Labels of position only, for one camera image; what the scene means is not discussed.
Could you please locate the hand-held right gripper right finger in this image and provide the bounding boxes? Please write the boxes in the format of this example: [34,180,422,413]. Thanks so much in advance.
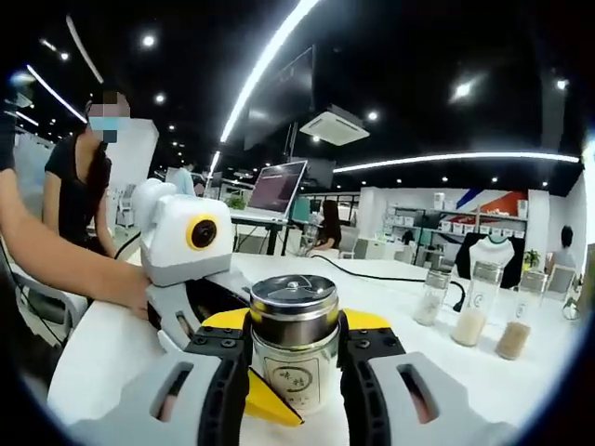
[337,309,520,446]

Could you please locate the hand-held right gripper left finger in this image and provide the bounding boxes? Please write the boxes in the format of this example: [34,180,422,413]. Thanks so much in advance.
[69,309,256,446]

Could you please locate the tall seasoning bottle white powder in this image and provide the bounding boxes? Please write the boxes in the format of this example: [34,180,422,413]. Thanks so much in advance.
[449,259,505,348]

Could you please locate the tall seasoning bottle brown powder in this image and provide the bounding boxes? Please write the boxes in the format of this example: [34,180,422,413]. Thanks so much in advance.
[494,270,550,361]

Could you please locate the small glass seasoning bottle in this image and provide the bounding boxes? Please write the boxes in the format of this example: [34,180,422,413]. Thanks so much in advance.
[412,268,453,326]
[249,274,340,417]

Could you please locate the person's left hand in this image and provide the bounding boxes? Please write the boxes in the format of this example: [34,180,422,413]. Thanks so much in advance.
[121,272,152,321]

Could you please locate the white standing desk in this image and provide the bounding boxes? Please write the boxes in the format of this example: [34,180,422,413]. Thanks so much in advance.
[230,216,293,257]

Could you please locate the white open laptop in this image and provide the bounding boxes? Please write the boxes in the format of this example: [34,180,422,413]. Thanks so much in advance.
[230,160,309,224]

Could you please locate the white office chair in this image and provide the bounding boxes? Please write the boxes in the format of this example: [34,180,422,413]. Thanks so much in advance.
[18,273,89,346]

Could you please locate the black and white t-shirt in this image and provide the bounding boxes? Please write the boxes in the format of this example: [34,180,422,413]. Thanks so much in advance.
[454,233,526,292]

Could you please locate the white mesh chair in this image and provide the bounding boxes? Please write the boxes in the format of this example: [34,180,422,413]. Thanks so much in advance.
[548,264,578,299]

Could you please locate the hanging black screen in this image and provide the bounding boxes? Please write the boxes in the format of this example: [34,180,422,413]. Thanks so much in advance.
[244,44,317,150]

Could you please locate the metal shelf with white bins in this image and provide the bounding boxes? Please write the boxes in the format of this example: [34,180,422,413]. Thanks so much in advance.
[385,192,531,238]

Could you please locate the round ceiling spotlights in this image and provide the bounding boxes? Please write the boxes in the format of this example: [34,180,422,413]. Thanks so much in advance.
[39,32,571,140]

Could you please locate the white ceiling air conditioner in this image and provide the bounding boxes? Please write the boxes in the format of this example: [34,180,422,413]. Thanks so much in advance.
[299,105,371,147]

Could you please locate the curved ceiling light strip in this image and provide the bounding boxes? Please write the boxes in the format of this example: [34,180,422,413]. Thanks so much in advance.
[218,0,322,143]
[332,151,580,174]

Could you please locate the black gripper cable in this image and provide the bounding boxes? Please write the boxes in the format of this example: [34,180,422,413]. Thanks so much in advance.
[112,230,142,259]

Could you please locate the black power cable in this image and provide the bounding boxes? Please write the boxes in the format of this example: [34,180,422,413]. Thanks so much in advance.
[309,250,467,313]

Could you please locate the thin wire stand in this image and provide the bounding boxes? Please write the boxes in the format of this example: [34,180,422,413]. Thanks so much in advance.
[562,285,583,322]

